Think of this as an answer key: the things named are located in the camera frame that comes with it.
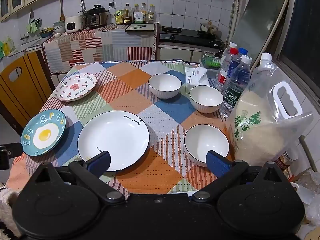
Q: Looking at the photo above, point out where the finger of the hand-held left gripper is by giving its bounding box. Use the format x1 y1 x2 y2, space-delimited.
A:
0 143 23 168

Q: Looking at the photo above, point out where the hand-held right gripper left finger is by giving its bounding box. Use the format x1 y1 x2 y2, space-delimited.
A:
24 151 125 204

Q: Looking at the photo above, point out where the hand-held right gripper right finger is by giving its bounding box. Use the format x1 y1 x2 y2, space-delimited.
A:
192 151 292 203

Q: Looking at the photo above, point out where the white dark-rimmed bowl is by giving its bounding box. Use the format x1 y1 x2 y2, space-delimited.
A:
184 124 230 167
148 73 182 100
189 85 224 114

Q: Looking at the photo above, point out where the stack of white bowls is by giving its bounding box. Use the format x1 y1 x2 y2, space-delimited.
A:
52 21 66 34

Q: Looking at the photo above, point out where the large white dark-rimmed plate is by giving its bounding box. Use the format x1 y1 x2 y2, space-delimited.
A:
77 110 150 172

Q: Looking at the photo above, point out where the blue fried egg plate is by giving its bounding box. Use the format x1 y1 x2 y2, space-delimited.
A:
21 109 67 157

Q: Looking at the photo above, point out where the patchwork checked tablecloth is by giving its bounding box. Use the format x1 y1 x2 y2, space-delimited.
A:
5 60 240 198

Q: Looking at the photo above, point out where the white fuzzy clothing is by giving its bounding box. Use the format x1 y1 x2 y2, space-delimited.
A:
0 182 21 232

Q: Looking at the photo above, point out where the yellow wooden chair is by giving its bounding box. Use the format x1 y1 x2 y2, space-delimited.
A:
0 49 57 136

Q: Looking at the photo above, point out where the red-labelled jar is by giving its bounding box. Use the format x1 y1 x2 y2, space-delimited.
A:
274 150 299 171

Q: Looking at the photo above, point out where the green-labelled water bottle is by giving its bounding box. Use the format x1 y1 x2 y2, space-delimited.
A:
220 55 252 118

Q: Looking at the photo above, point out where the white red patterned container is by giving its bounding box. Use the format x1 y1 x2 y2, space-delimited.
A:
54 72 97 102

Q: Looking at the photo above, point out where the red-capped water bottle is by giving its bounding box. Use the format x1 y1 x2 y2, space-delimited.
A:
215 48 238 93

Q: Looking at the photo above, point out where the white tissue pack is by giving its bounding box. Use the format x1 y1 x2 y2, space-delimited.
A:
184 66 210 88

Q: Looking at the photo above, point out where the clear plastic container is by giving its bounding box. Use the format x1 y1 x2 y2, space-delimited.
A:
199 59 221 80

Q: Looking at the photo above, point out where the clear plastic bag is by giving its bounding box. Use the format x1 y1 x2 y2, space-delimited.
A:
291 169 320 233

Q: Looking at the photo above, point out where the blue-capped water bottle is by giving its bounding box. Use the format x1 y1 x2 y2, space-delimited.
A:
229 48 248 80

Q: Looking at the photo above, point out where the green plastic basket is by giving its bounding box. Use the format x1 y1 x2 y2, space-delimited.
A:
201 51 222 68

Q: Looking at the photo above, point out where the striped patchwork counter cloth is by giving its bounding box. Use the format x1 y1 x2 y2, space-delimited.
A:
42 24 158 74

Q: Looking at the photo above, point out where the white stove cabinet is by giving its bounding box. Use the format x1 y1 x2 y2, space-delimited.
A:
157 44 203 63

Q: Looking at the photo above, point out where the clear white-capped water bottle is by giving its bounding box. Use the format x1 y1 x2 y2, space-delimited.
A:
221 42 238 55

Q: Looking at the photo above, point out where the blue basin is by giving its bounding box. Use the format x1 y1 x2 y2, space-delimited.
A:
39 27 54 38

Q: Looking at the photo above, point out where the green hanging cloth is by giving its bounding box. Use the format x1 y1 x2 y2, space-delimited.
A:
26 19 42 34

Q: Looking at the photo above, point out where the black gas stove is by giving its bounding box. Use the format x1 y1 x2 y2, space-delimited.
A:
159 26 224 48

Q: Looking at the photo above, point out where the white cooking pot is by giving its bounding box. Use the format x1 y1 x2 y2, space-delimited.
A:
200 21 219 34

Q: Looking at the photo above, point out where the white rice cooker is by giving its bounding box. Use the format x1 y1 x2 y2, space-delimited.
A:
65 15 87 33

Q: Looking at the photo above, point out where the white cutting board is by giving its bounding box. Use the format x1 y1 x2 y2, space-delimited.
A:
125 23 156 32

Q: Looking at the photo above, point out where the wooden spatula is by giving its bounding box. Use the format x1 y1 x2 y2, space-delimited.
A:
59 0 66 22

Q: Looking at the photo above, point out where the black electric pressure cooker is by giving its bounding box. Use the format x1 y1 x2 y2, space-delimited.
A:
87 4 108 29

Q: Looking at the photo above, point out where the yellow green seasoning packet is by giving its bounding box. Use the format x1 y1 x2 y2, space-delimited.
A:
114 9 125 24

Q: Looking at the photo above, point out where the dark sauce bottle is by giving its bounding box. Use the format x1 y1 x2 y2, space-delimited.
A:
123 4 132 25

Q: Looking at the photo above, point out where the leaning grey glass panel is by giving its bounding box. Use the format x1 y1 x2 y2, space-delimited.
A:
229 0 291 68

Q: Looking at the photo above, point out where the yellow cooking oil bottle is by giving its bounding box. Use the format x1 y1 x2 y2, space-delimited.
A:
140 3 148 23
147 4 156 24
132 4 141 24

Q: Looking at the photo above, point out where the dark window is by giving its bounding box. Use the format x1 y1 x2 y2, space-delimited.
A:
275 0 320 94

